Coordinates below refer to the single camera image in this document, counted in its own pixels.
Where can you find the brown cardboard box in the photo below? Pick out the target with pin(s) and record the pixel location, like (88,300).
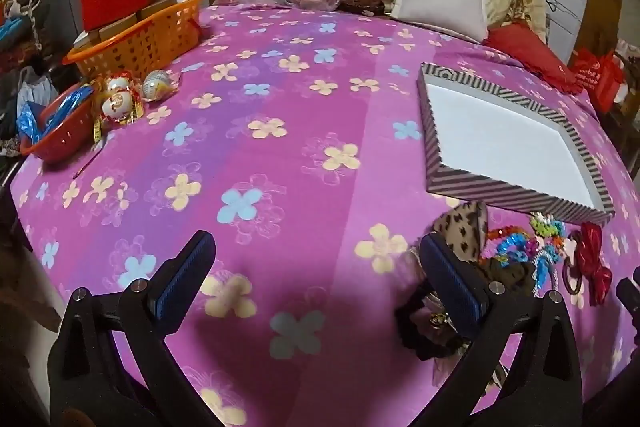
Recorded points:
(120,25)

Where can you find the black scrunchie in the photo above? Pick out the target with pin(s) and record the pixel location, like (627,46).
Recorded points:
(425,342)

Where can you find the red shopping bag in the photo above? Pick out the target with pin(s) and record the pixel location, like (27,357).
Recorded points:
(597,77)

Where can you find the blue foil packet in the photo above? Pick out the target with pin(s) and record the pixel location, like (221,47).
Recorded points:
(40,117)

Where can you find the striped cardboard box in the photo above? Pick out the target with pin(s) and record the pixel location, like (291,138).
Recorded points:
(500,132)

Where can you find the egg-shaped toy in wrapper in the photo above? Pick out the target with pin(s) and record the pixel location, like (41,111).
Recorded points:
(157,82)

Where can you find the white plastic bag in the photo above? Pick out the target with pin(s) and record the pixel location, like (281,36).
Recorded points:
(35,89)

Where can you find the yellow tape measure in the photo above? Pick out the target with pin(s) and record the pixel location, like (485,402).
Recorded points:
(96,129)

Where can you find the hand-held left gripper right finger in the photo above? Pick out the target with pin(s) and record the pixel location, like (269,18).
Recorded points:
(452,283)

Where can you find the red plastic colander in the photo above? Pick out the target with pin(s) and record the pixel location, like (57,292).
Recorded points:
(60,142)

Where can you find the white egg-shaped toy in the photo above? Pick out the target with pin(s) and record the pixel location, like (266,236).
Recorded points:
(117,83)
(115,107)

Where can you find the orange plastic basket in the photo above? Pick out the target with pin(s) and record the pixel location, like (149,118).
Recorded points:
(140,43)

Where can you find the thin red stick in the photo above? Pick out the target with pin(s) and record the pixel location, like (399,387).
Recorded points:
(87,165)

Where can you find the red pillow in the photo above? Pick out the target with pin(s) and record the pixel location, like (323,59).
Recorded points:
(530,57)

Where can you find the brown scrunchie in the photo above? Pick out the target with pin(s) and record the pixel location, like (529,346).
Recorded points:
(505,274)

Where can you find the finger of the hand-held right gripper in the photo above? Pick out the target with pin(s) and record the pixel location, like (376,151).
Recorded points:
(630,289)

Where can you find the purple floral blanket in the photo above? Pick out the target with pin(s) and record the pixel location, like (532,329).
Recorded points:
(300,117)

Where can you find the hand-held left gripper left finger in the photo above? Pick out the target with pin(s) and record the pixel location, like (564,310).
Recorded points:
(184,278)

